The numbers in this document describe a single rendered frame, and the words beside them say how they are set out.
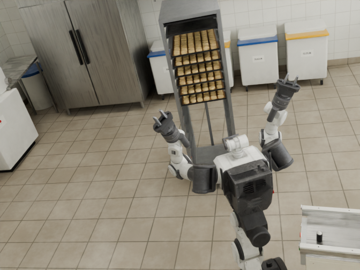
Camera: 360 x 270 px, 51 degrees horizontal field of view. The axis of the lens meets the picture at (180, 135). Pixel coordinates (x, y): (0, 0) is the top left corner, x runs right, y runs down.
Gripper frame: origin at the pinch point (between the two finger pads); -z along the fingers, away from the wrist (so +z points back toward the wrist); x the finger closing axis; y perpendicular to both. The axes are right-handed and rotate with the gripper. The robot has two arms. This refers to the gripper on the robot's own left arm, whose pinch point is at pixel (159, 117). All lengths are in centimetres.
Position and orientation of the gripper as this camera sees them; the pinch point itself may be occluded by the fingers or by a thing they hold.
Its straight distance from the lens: 185.8
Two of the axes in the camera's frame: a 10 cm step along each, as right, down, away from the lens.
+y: 7.2, 3.7, -5.9
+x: 6.0, -7.6, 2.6
